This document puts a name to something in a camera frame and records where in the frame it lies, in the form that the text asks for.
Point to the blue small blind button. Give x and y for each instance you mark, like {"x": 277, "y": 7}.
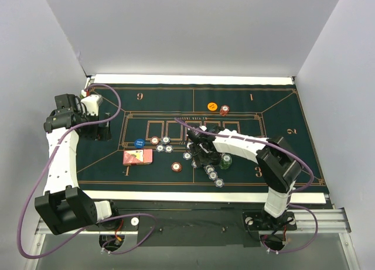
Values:
{"x": 139, "y": 143}

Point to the orange big blind button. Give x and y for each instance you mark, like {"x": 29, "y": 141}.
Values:
{"x": 212, "y": 106}

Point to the green poker table mat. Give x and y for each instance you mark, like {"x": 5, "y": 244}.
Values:
{"x": 146, "y": 110}

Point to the red poker chip stack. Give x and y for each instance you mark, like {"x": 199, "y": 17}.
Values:
{"x": 176, "y": 167}

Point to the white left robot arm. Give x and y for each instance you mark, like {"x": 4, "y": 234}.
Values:
{"x": 64, "y": 206}

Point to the single red poker chip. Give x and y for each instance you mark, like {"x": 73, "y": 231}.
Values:
{"x": 154, "y": 140}

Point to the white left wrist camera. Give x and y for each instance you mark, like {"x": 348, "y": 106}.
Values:
{"x": 91, "y": 104}

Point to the aluminium mounting rail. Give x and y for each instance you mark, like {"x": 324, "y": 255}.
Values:
{"x": 244, "y": 217}

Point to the green poker chip stack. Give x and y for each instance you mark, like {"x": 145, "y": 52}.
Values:
{"x": 225, "y": 162}

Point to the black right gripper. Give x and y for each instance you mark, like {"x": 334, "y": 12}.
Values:
{"x": 203, "y": 153}

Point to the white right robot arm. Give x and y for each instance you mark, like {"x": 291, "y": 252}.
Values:
{"x": 279, "y": 170}

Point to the red playing card deck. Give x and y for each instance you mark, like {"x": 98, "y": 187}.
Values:
{"x": 137, "y": 157}

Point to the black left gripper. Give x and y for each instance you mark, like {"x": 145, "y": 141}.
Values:
{"x": 95, "y": 130}

